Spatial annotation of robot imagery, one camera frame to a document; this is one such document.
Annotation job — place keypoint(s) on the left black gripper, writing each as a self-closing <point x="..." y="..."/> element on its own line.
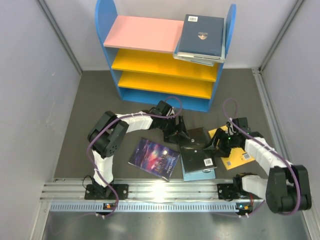
<point x="168" y="136"/>

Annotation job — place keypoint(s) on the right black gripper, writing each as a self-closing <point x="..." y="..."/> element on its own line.
<point x="222" y="151"/>

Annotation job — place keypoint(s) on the black book with barcode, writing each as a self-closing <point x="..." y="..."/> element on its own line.
<point x="193" y="154"/>

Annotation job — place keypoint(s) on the light blue book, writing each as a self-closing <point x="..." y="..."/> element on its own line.
<point x="197" y="175"/>

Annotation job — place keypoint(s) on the purple Robinson Crusoe book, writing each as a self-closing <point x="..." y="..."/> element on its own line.
<point x="154" y="158"/>

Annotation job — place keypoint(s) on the navy blue book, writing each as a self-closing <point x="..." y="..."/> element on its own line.
<point x="201" y="35"/>

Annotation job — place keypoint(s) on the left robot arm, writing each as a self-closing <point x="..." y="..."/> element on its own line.
<point x="108" y="133"/>

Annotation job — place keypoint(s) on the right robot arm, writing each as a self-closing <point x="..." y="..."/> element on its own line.
<point x="286" y="189"/>

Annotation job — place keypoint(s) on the yellow book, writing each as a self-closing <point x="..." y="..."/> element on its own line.
<point x="237" y="157"/>

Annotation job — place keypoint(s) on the blue pink yellow bookshelf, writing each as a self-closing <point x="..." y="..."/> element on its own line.
<point x="139" y="53"/>

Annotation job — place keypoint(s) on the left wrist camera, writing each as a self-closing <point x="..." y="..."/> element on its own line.
<point x="171" y="113"/>

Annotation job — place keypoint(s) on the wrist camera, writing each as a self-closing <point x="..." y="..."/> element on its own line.
<point x="171" y="113"/>
<point x="231" y="130"/>

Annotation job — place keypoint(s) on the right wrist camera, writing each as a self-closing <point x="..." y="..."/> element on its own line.
<point x="231" y="130"/>

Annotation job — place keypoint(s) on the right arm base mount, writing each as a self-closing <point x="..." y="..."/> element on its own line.
<point x="227" y="192"/>

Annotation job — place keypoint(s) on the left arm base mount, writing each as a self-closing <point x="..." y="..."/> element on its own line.
<point x="97" y="192"/>

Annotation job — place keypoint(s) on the aluminium mounting rail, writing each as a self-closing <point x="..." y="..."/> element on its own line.
<point x="145" y="195"/>

